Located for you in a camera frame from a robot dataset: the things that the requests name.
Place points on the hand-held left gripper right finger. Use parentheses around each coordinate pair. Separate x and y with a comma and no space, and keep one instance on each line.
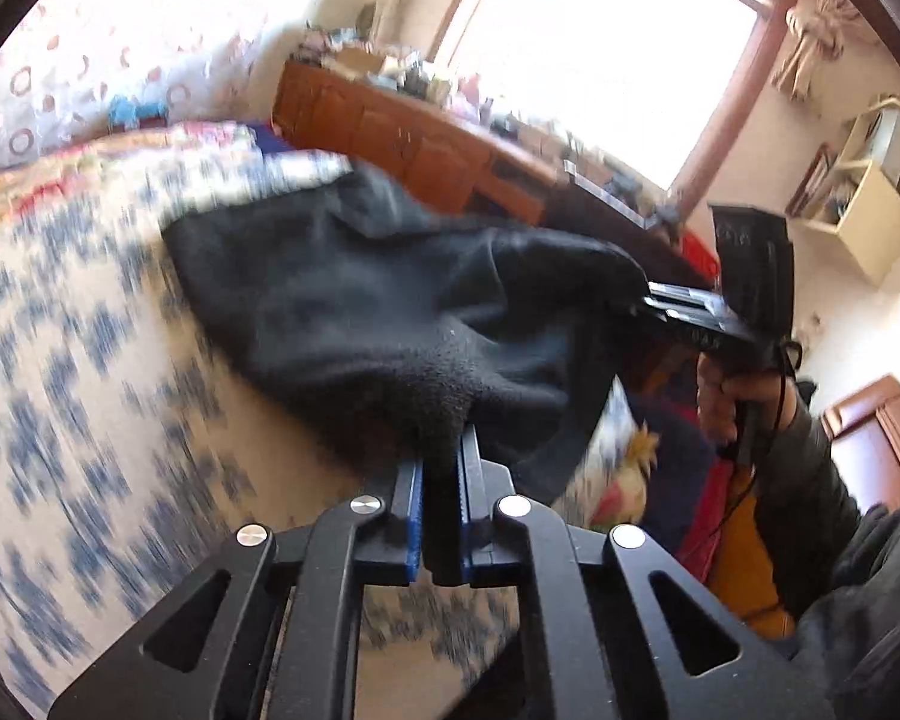
(463,532)

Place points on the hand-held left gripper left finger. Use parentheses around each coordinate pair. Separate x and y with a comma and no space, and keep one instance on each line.
(417,532)

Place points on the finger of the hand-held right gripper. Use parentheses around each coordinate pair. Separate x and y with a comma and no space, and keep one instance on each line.
(679,291)
(675,315)

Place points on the black t-shirt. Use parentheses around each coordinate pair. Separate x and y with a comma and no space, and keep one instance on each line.
(360,315)

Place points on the person's right forearm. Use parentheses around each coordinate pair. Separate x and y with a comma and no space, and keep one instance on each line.
(802,487)

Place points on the person's right hand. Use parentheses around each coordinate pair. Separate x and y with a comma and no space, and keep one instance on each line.
(716,405)

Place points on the cream shelf unit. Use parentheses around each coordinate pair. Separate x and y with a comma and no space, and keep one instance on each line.
(870,217)

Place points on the floral printed cloth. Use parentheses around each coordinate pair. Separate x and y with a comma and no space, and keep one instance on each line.
(615,465)

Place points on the red cloth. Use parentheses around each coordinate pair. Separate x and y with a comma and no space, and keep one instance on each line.
(712,517)

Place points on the brown wooden furniture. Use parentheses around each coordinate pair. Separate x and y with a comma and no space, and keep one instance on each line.
(881,442)

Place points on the bright window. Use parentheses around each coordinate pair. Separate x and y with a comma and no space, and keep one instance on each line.
(607,45)

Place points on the orange cloth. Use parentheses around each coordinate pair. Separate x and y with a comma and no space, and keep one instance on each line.
(750,585)

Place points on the wooden cabinet with clutter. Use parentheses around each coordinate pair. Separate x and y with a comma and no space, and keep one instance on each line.
(435,82)

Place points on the person's dark clothing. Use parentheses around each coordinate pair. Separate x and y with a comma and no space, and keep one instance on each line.
(870,615)

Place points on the blue and white patterned blanket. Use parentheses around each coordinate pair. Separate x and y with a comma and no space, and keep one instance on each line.
(82,390)

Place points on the navy bed sheet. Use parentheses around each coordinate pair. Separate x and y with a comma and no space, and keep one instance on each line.
(270,139)

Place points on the floral quilt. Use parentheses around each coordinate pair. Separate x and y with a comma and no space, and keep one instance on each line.
(120,157)

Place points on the small blue toy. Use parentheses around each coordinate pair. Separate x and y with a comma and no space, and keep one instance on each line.
(136,111)

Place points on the white circle-patterned wall cloth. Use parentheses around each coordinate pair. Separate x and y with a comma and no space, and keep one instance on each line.
(120,30)

